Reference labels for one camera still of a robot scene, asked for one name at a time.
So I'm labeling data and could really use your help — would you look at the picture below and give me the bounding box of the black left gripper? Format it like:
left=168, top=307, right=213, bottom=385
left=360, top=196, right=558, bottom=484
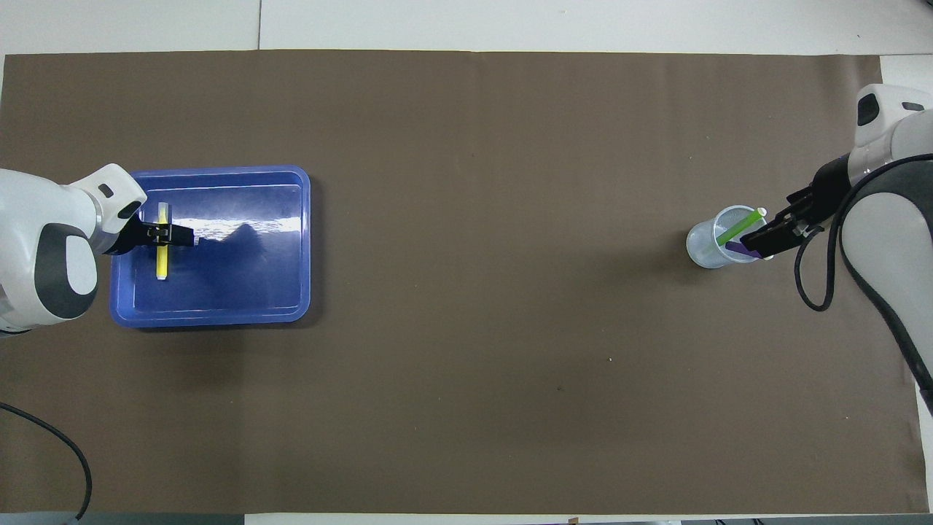
left=104, top=214, right=197, bottom=257

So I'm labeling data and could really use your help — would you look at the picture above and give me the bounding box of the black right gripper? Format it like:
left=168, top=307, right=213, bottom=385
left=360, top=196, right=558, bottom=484
left=739, top=156, right=852, bottom=261

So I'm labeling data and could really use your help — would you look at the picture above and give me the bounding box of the yellow pen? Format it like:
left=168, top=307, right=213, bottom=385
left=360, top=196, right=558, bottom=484
left=156, top=202, right=171, bottom=281

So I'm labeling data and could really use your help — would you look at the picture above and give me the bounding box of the green pen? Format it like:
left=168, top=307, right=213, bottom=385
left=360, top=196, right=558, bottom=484
left=714, top=207, right=768, bottom=248

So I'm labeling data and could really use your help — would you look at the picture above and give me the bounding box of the light blue mesh pen cup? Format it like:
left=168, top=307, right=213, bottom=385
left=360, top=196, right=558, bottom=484
left=685, top=205, right=771, bottom=271

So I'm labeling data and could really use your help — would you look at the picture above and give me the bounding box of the blue plastic tray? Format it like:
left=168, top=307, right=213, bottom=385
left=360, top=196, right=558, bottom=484
left=109, top=166, right=312, bottom=329

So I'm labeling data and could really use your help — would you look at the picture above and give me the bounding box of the brown table mat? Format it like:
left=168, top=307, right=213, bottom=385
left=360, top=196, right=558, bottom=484
left=0, top=49, right=931, bottom=516

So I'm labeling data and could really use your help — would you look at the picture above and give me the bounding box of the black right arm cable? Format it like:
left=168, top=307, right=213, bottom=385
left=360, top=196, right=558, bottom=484
left=794, top=153, right=933, bottom=314

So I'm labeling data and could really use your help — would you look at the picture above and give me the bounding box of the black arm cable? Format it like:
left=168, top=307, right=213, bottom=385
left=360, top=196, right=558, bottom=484
left=0, top=402, right=94, bottom=523
left=794, top=153, right=933, bottom=314

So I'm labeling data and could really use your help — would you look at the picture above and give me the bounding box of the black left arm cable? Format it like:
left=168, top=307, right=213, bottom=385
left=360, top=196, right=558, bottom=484
left=0, top=402, right=94, bottom=523

